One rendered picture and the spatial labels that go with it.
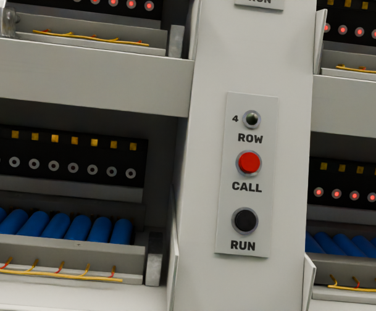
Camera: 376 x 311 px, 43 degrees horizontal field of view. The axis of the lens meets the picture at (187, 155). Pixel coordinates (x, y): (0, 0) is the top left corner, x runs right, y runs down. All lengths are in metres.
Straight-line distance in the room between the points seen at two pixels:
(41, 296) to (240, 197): 0.16
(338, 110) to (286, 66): 0.05
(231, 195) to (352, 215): 0.24
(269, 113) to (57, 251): 0.20
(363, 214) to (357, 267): 0.13
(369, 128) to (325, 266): 0.13
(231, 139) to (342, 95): 0.10
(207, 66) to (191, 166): 0.08
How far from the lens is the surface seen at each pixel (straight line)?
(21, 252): 0.41
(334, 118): 0.40
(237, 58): 0.38
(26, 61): 0.39
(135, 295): 0.39
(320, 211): 0.55
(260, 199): 0.36
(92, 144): 0.52
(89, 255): 0.40
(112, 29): 0.46
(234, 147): 0.36
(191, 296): 0.36
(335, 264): 0.45
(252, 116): 0.37
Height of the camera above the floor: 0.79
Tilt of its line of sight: 10 degrees up
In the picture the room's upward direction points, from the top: 5 degrees clockwise
